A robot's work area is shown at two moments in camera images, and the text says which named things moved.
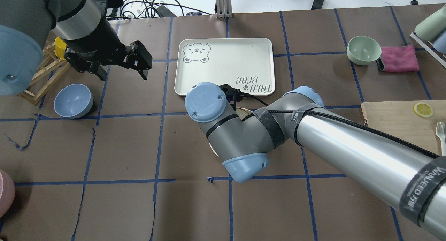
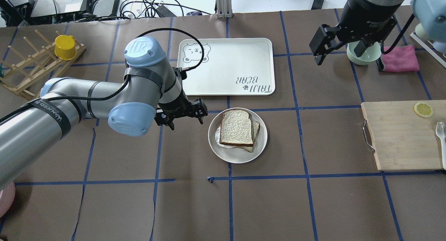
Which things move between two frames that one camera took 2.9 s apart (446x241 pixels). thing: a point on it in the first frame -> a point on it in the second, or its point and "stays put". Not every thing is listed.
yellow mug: x=60 y=46 stays put
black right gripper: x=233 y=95 -> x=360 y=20
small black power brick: x=318 y=1 stays put
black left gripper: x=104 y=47 -> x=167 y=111
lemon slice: x=423 y=110 stays put
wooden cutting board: x=399 y=118 stays put
